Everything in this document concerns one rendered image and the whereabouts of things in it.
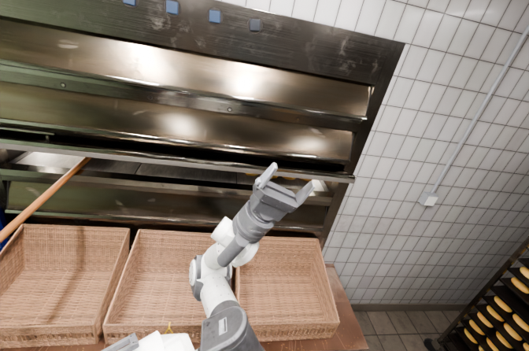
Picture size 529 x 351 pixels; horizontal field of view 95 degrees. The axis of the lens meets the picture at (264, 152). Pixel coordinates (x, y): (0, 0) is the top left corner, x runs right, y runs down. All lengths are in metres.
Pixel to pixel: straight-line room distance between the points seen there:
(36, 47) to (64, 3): 0.22
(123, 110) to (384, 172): 1.49
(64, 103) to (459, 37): 1.89
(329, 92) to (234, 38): 0.53
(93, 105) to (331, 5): 1.17
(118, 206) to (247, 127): 0.87
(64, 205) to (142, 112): 0.72
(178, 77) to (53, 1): 0.51
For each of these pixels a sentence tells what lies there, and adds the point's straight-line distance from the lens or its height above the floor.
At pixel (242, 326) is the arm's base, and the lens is 0.67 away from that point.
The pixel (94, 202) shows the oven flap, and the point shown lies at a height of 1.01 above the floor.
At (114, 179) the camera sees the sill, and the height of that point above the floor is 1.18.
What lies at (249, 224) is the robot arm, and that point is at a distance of 0.60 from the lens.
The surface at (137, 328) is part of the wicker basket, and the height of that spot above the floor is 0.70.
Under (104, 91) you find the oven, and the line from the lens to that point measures 1.35.
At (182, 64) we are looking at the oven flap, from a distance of 1.23.
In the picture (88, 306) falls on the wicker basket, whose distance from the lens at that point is 1.76.
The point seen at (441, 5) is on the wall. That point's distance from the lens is 1.52.
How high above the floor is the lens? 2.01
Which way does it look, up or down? 25 degrees down
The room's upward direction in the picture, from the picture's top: 12 degrees clockwise
